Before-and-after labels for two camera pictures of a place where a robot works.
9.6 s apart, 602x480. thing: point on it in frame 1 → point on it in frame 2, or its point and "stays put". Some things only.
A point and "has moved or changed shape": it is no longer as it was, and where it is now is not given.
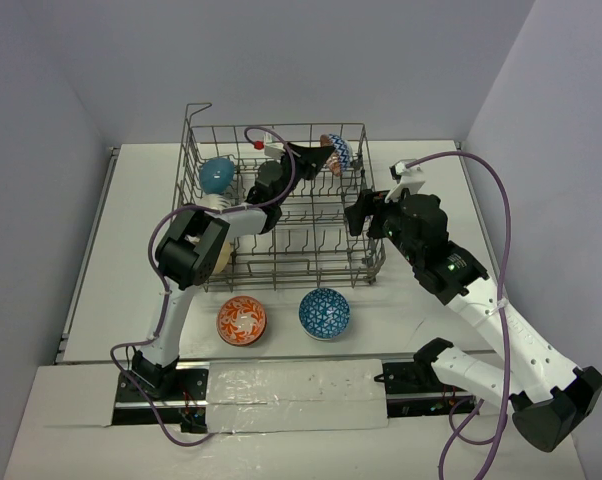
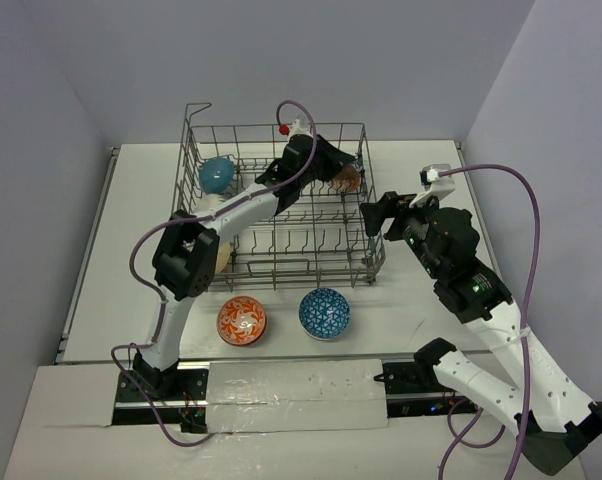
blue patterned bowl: (324, 313) stays put
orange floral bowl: (241, 321) stays put
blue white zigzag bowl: (342, 155) has moved or changed shape
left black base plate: (188, 408) stays put
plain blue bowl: (216, 175) stays put
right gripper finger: (356, 213) → (376, 214)
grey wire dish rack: (223, 164) stays put
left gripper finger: (309, 159) → (329, 158)
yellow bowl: (224, 257) stays put
